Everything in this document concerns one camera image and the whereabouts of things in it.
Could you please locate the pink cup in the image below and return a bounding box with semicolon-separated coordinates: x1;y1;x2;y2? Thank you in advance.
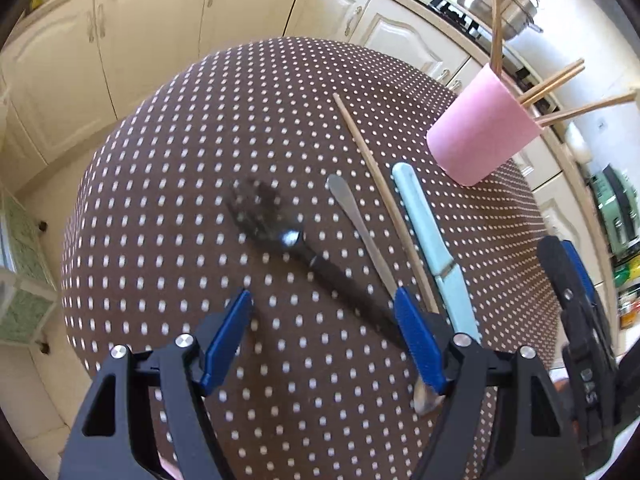
426;65;543;187

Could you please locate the light blue sheathed knife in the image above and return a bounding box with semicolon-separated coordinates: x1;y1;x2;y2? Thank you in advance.
391;161;482;346

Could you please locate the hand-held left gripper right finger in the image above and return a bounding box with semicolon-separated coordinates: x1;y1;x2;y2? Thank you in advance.
394;287;586;480

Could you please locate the metal spoon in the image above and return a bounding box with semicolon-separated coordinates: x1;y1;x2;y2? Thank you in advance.
327;174;446;416

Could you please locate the black plastic spoon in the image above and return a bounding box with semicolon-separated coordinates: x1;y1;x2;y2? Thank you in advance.
225;180;408;348

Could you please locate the brown polka dot tablecloth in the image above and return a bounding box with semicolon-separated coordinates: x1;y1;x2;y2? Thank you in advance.
60;36;571;480

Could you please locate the white bowl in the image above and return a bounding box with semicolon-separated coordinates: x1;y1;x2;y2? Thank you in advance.
565;122;593;163

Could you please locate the white storage rack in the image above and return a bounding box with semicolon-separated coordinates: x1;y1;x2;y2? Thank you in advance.
0;180;60;351

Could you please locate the black gas stove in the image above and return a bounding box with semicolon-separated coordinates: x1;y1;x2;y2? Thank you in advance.
427;0;561;116

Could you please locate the green electric cooker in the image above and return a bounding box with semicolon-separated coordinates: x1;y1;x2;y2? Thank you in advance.
590;164;640;261

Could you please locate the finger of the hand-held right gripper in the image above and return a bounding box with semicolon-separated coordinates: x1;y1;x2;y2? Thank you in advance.
562;240;598;311
537;236;608;356

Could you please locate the stainless steel steamer pot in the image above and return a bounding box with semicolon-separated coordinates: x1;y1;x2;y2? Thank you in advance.
457;0;545;43

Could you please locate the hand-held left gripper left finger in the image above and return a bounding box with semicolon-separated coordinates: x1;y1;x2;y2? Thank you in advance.
59;289;253;480

